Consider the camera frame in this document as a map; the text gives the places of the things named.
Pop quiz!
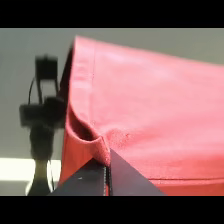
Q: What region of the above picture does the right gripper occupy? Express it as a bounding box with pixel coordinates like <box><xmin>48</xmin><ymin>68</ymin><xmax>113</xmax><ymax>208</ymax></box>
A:
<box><xmin>18</xmin><ymin>96</ymin><xmax>67</xmax><ymax>130</ymax></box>

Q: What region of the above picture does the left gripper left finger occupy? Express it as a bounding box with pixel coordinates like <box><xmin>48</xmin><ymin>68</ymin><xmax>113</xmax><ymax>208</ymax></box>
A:
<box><xmin>49</xmin><ymin>158</ymin><xmax>108</xmax><ymax>197</ymax></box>

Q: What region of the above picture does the red T-shirt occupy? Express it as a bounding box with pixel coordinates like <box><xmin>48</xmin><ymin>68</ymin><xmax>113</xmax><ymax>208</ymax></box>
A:
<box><xmin>58</xmin><ymin>34</ymin><xmax>224</xmax><ymax>197</ymax></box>

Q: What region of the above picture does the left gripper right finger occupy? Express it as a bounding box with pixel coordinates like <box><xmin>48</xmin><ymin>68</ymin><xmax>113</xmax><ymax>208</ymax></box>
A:
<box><xmin>108</xmin><ymin>148</ymin><xmax>167</xmax><ymax>197</ymax></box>

